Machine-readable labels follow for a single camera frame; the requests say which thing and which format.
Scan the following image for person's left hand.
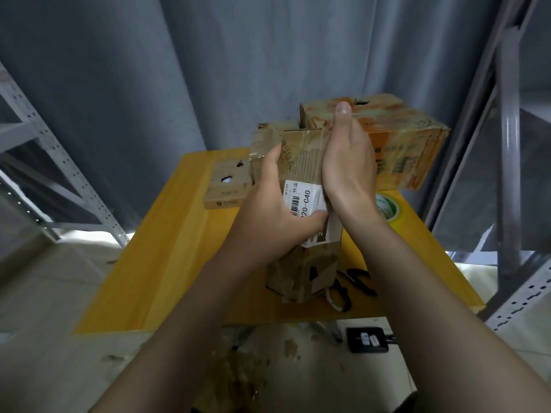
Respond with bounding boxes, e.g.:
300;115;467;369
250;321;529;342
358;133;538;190
219;143;330;272

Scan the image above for person's right hand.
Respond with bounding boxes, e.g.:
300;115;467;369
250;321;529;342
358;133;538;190
321;100;386;223

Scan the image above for long white-labelled cardboard box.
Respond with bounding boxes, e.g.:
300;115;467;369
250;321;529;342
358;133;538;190
264;126;346;305

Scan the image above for yellow tape roll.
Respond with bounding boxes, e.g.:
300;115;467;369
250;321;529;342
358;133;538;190
374;190;405;224

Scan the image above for small cardboard box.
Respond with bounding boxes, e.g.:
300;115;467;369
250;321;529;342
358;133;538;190
202;158;257;211

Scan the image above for large orange print cardboard box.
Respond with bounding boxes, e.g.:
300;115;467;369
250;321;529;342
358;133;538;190
298;92;452;193

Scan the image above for medium brown cardboard box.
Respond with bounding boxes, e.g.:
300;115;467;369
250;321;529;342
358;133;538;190
249;121;303;182

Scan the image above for black-handled scissors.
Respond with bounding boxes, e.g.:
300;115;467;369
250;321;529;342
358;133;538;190
324;266;379;314

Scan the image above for person's left forearm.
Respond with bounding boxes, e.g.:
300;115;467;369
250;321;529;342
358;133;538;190
90;247;270;413

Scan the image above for person's right forearm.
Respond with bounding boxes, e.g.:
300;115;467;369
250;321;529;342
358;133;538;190
343;206;551;413

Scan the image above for tape scraps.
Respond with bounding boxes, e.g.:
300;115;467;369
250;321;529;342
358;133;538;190
202;335;285;413

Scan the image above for yellow wooden table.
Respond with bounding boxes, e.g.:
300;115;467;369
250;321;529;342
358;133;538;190
73;147;487;334

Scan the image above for black power adapter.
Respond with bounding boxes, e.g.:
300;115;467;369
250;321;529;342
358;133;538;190
345;326;391;354

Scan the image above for grey metal shelf unit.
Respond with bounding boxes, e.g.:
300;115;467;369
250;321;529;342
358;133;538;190
422;0;551;332
0;64;132;248

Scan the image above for grey curtain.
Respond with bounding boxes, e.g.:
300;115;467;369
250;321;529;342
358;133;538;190
0;0;551;233

